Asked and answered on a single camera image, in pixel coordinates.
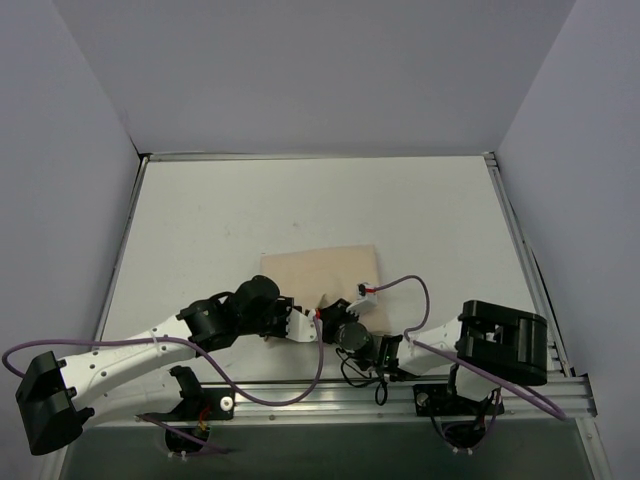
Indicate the aluminium front rail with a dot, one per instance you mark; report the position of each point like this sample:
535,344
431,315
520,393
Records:
329,403

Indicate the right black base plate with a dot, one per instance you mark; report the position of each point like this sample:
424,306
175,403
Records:
430,400

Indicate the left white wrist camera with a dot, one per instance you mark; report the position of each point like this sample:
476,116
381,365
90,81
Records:
301,326

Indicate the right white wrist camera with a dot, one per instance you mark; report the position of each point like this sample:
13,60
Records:
366,300

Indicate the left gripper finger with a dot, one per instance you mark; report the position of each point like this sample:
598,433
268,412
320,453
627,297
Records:
281,308
274,332

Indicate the aluminium rail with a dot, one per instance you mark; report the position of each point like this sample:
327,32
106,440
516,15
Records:
329,403
520,234

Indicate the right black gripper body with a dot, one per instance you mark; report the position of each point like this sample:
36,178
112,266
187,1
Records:
332,314

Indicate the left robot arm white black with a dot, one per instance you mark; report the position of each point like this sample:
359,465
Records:
58,396

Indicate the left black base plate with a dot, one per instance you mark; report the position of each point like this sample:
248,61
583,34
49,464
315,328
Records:
199,403

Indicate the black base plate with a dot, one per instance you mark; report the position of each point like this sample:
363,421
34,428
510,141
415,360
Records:
199,403
430,400

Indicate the aluminium right side rail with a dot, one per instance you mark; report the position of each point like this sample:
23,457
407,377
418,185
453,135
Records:
520,234

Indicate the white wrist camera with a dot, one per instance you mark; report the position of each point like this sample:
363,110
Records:
301,326
366,300

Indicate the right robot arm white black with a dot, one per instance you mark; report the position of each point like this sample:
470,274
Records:
486,346

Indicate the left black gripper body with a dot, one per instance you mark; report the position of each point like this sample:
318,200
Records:
282,310

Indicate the beige cloth mat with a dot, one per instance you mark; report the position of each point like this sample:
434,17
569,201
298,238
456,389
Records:
317,278

